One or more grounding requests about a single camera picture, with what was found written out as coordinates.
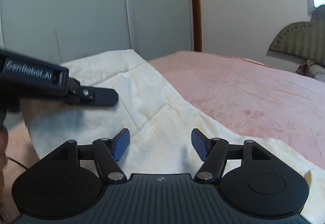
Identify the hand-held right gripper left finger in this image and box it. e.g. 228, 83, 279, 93
40, 128, 130, 184

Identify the green padded headboard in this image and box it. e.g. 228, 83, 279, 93
269, 5, 325, 62

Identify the grey pillow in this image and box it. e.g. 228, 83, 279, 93
312, 64, 325, 80

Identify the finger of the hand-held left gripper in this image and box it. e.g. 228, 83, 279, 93
67, 78, 119, 108

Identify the brown patterned pillow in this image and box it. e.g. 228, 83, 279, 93
294, 58, 316, 75

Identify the pink blanket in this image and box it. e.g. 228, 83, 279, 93
0, 51, 325, 179

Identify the wooden door frame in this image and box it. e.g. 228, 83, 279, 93
188, 0, 204, 52

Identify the person's left forearm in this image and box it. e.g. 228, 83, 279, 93
0, 126, 19, 224

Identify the black cable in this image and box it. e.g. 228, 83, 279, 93
7, 157, 29, 171

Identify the white floral wardrobe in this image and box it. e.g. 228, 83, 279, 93
0, 0, 195, 135

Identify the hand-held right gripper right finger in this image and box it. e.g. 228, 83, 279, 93
191, 128, 283, 184

